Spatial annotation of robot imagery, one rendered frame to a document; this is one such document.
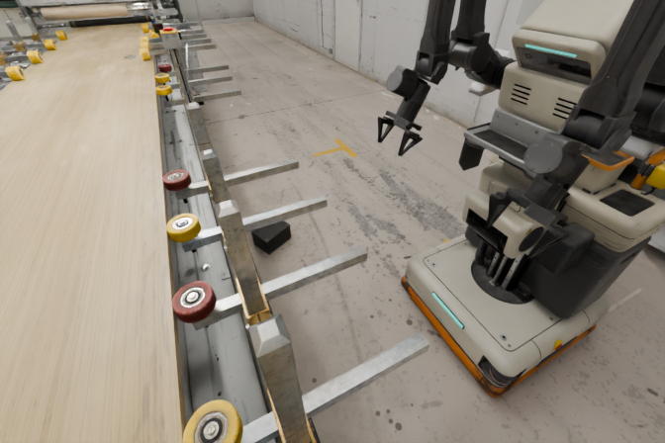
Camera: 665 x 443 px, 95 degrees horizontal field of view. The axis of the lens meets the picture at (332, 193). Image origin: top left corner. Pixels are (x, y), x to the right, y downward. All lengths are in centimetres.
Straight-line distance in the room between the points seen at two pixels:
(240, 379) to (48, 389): 38
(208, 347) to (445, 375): 105
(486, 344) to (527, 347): 15
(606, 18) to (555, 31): 8
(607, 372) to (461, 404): 69
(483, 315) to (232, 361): 100
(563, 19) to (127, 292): 111
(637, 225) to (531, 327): 54
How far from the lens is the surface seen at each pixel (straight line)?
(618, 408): 189
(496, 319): 150
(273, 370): 37
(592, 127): 68
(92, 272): 89
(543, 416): 172
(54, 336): 81
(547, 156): 61
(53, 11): 485
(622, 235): 130
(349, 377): 68
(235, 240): 55
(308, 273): 77
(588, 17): 91
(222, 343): 98
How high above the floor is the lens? 145
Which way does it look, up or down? 37 degrees down
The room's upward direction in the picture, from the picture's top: 1 degrees counter-clockwise
